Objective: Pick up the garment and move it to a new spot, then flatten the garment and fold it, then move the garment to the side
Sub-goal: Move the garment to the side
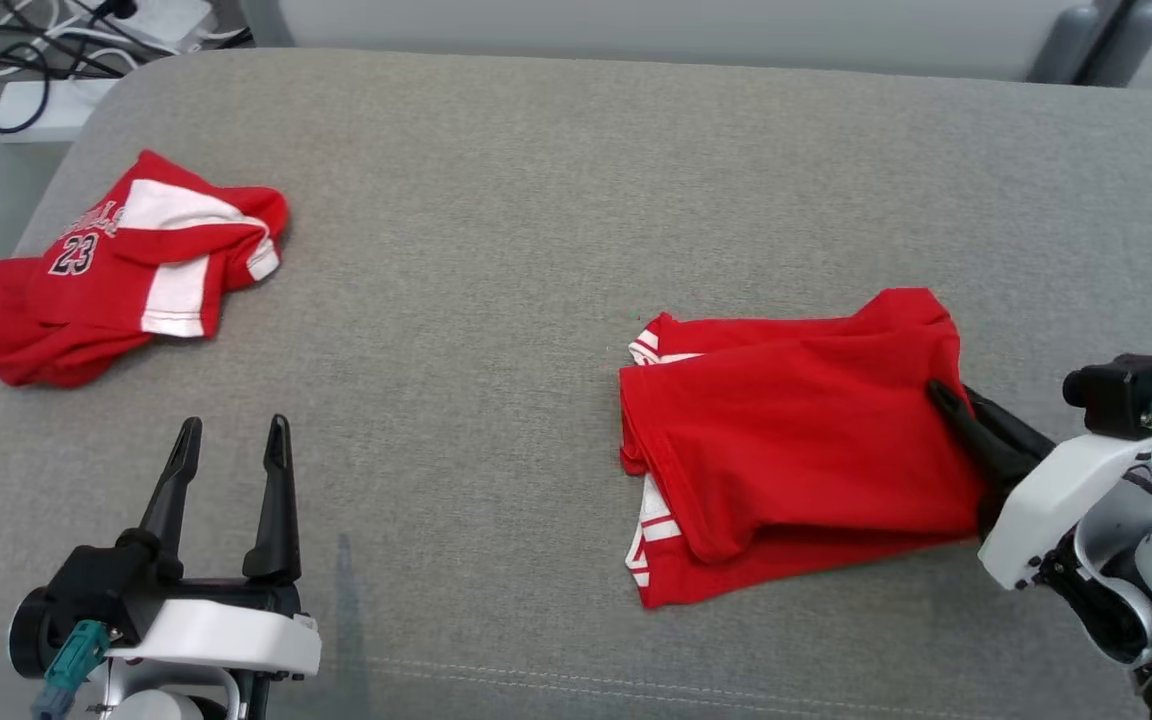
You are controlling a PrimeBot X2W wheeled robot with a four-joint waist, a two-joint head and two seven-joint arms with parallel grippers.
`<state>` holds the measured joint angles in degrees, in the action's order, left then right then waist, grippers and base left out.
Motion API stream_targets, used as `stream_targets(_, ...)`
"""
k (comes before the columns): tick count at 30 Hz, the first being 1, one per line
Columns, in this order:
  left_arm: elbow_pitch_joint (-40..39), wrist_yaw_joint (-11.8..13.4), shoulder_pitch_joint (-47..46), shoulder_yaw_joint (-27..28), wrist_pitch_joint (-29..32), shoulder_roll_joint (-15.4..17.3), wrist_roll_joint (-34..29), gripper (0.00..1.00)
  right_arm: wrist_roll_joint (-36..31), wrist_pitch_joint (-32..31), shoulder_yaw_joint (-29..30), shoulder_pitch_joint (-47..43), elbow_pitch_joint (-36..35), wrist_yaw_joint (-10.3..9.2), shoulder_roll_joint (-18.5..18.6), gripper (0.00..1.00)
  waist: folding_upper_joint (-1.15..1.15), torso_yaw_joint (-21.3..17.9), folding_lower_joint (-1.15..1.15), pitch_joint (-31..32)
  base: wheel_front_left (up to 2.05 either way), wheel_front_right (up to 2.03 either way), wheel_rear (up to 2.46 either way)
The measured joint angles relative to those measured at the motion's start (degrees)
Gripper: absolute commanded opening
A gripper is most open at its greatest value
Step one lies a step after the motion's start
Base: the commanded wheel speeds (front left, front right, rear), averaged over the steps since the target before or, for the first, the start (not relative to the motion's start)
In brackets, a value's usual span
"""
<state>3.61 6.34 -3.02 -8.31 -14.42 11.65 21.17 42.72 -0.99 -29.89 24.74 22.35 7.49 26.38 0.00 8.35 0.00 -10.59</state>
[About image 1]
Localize teal left camera connector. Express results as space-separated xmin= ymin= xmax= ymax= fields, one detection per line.
xmin=33 ymin=620 xmax=109 ymax=719

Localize white power strip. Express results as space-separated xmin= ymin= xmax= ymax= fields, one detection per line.
xmin=0 ymin=78 xmax=119 ymax=143
xmin=106 ymin=0 xmax=215 ymax=51

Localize white floor cable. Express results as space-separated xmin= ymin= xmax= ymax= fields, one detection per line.
xmin=0 ymin=0 xmax=102 ymax=81

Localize red shorts with number 23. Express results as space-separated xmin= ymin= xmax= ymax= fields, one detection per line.
xmin=0 ymin=150 xmax=290 ymax=389

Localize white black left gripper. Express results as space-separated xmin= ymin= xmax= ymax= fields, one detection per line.
xmin=106 ymin=414 xmax=322 ymax=677

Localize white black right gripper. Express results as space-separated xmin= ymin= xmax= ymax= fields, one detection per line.
xmin=926 ymin=378 xmax=1152 ymax=591

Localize red white-striped jersey shirt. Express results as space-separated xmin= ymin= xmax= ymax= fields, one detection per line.
xmin=619 ymin=288 xmax=987 ymax=609

